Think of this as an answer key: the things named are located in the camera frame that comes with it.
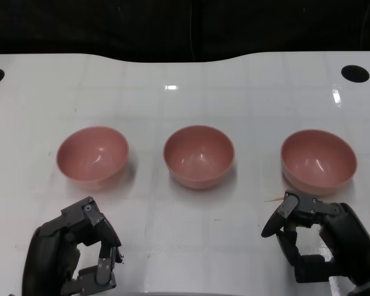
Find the pink plastic bowl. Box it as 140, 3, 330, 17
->
55, 125, 130, 191
280, 129, 358, 197
162, 125, 236, 190

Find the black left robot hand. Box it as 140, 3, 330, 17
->
21, 196, 124, 296

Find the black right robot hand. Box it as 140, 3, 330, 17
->
261, 190, 370, 296

